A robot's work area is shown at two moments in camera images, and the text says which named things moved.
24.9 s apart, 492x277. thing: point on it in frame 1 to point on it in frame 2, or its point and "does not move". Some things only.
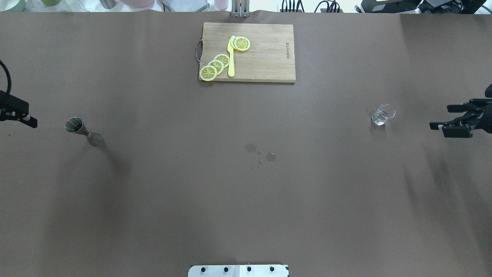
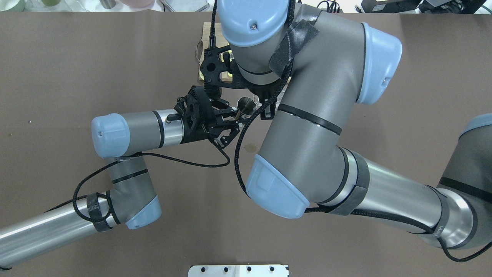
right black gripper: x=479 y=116 to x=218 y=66
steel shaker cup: x=108 y=4 does not move
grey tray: x=185 y=5 does not move
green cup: x=12 y=5 does not move
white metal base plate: x=238 y=271 does not move
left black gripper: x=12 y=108 to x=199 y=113
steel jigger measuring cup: x=75 y=125 to x=246 y=105
